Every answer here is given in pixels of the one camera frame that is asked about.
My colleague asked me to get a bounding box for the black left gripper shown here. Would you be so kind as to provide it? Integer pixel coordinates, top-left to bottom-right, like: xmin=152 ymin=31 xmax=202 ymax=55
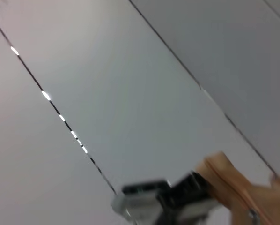
xmin=157 ymin=172 xmax=214 ymax=225

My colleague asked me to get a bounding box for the khaki canvas food bag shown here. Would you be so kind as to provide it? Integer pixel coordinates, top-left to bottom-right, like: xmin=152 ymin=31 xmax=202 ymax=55
xmin=193 ymin=151 xmax=280 ymax=225

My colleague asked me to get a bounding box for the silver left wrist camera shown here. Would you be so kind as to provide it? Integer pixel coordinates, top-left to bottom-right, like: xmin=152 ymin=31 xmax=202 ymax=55
xmin=111 ymin=179 xmax=171 ymax=219

